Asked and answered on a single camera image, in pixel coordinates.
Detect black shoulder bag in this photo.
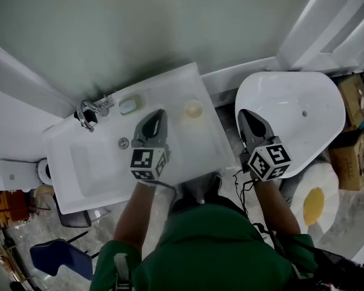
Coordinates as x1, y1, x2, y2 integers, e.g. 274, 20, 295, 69
272, 231, 364, 291

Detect person's left forearm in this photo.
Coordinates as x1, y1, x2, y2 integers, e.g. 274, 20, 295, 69
113, 179, 156, 253

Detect blue chair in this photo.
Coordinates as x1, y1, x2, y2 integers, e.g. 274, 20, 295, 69
29, 238, 94, 282

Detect white round container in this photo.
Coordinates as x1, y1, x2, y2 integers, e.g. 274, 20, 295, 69
37, 158, 53, 188

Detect white framed structure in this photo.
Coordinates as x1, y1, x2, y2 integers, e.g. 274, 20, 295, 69
276, 0, 364, 73

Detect person's dark legs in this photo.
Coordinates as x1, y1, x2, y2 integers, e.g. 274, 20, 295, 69
169, 173, 250, 222

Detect grey shoulder strap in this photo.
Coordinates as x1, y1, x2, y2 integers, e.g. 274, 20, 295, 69
113, 252, 132, 291

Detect small cardboard box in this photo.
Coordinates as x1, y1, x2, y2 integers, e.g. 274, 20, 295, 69
337, 73, 364, 133

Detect white plastic box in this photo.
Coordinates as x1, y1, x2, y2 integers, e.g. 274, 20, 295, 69
0, 158, 41, 192

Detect orange wooden furniture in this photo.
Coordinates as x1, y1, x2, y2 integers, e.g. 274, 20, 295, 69
0, 189, 30, 222

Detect white soap bar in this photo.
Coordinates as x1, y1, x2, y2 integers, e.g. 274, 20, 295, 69
120, 99, 138, 115

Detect person's green shirt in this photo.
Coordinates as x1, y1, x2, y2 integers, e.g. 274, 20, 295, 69
92, 204, 320, 291

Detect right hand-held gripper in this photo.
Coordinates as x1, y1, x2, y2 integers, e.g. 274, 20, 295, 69
237, 109, 293, 182

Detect large cardboard box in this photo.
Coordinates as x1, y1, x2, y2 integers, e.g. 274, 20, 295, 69
328, 128, 364, 191

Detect chrome faucet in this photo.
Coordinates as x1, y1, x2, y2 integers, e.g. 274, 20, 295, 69
73, 95, 115, 133

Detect person's right forearm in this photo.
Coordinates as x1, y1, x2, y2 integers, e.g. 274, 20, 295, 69
254, 176, 302, 238

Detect black cable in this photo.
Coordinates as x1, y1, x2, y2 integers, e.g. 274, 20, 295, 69
232, 167, 280, 246

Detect white bathtub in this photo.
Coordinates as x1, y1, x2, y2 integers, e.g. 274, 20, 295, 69
234, 71, 347, 180

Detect white sink counter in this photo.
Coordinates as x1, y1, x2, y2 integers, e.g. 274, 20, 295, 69
42, 61, 236, 215

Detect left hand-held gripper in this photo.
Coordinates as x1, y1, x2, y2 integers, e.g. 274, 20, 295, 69
129, 109, 172, 184

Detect pale yellow round item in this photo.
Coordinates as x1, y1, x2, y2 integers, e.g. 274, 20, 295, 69
183, 99, 206, 124

